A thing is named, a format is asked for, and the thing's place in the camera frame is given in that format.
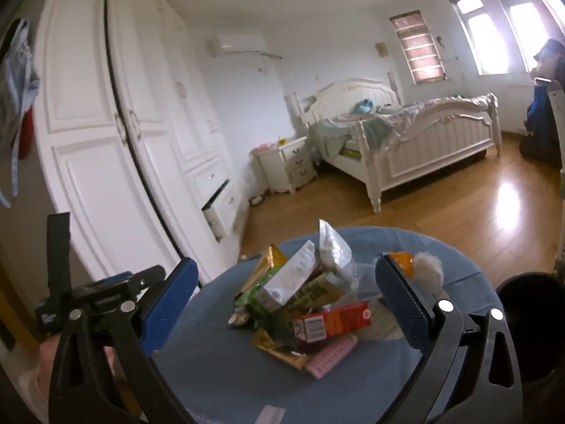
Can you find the gold wrapper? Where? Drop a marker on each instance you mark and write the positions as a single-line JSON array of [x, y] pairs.
[[278, 349]]

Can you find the white air conditioner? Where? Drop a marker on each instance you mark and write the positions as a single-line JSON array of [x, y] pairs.
[[242, 43]]

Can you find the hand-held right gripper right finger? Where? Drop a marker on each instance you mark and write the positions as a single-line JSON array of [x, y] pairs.
[[404, 304]]

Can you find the yellow snack packet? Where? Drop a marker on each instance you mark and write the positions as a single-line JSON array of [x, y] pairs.
[[265, 269]]

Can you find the white grey carton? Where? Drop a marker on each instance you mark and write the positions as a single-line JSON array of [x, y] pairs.
[[287, 278]]

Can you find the hanging blue white cloth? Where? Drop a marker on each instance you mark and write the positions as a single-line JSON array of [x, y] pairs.
[[17, 75]]

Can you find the hanging red cloth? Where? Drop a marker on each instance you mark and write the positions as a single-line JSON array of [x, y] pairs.
[[27, 134]]

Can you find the blue round tablecloth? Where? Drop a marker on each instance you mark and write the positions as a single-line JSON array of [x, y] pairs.
[[375, 384]]

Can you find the pink packet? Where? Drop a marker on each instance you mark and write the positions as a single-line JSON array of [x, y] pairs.
[[331, 355]]

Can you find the white wardrobe drawer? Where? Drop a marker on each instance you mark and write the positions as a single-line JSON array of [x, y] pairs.
[[220, 212]]

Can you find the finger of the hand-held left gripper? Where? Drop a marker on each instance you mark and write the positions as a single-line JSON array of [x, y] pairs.
[[145, 276]]

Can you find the white nightstand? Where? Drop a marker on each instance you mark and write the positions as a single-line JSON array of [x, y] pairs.
[[291, 163]]

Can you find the pale rumpled bedding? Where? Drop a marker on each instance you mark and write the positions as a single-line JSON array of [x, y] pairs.
[[397, 119]]

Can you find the small wall picture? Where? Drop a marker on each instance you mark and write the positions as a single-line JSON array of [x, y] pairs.
[[382, 50]]

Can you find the red carton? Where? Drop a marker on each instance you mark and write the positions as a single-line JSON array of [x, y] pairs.
[[331, 320]]

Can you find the green yellow box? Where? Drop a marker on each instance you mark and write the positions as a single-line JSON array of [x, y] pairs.
[[315, 293]]

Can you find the white bed frame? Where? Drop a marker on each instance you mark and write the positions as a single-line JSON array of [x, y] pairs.
[[454, 137]]

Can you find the white wardrobe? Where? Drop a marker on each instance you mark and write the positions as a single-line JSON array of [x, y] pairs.
[[101, 141]]

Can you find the bright window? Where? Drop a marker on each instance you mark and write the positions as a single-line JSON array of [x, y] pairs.
[[479, 35], [521, 26]]

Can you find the black round waste bin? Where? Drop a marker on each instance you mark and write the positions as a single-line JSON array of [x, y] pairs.
[[529, 318]]

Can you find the blue plush toy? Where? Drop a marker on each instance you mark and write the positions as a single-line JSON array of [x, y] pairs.
[[365, 107]]

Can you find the silver foil bag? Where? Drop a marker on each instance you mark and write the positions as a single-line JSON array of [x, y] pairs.
[[333, 247]]

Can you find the orange packet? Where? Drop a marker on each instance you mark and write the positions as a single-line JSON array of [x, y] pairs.
[[404, 263]]

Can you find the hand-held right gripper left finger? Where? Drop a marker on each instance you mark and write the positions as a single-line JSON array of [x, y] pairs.
[[170, 304]]

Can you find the clear plastic bag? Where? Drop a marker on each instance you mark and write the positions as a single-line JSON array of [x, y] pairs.
[[366, 285]]

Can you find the person's left hand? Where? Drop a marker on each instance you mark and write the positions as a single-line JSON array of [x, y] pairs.
[[46, 357]]

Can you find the window with brown blind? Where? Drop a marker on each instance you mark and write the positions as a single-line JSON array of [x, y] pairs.
[[419, 48]]

